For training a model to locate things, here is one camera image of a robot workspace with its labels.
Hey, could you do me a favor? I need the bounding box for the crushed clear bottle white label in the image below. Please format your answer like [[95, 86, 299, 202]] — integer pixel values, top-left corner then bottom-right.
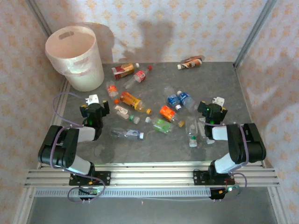
[[114, 104, 141, 125]]

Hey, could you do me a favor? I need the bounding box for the blue label water bottle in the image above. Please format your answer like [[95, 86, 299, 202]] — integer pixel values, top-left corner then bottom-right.
[[176, 90, 199, 113], [163, 85, 183, 111]]

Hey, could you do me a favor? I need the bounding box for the small orange label bottle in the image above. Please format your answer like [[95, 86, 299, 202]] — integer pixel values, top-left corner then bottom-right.
[[106, 80, 120, 105]]

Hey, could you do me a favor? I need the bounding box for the orange juice bottle yellow cap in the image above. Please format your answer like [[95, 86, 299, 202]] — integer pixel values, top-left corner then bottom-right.
[[120, 91, 152, 115]]

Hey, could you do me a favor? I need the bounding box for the white plastic bin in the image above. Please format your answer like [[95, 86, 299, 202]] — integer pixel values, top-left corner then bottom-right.
[[45, 21, 105, 92]]

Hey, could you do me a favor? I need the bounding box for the clear bottle blue cap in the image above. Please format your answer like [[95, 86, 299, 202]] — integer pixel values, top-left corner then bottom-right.
[[109, 127, 145, 141]]

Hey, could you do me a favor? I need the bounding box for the bright orange label bottle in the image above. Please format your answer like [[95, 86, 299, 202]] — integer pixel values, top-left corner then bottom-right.
[[159, 105, 186, 128]]

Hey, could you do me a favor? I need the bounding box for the clear bottle green white cap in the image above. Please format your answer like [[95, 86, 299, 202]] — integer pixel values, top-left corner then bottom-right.
[[185, 116, 199, 148]]

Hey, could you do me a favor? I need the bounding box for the red yellow label tea bottle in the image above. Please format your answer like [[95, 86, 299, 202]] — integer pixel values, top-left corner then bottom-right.
[[111, 62, 140, 81]]

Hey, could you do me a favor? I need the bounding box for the clear bottle green label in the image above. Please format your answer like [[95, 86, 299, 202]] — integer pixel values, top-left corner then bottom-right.
[[145, 116, 175, 135]]

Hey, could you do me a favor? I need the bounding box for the clear bottle red label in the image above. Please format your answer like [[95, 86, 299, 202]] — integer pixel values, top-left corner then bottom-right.
[[123, 65, 153, 89]]

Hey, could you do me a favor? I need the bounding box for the crushed brown label bottle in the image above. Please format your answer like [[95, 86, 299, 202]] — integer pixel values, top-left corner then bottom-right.
[[177, 55, 203, 70]]

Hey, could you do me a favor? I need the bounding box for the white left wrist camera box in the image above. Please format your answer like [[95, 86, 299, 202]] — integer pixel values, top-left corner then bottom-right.
[[84, 94, 100, 105]]

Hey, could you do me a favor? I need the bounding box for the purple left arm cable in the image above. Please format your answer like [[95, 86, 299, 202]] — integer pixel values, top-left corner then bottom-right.
[[50, 91, 106, 204]]

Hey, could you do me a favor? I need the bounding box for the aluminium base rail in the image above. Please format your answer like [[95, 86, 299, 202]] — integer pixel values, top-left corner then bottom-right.
[[24, 161, 280, 187]]

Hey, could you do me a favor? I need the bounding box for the aluminium frame post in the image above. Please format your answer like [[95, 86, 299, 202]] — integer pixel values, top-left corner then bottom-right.
[[25, 0, 53, 39], [233, 0, 278, 69], [268, 186, 289, 224], [13, 186, 36, 224]]

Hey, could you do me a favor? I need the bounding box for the slotted grey cable duct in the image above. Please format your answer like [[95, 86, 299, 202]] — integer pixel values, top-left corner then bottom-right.
[[34, 188, 211, 198]]

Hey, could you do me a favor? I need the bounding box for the aluminium lower frame post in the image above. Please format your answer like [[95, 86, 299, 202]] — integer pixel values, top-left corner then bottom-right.
[[13, 186, 36, 224], [268, 186, 289, 224]]

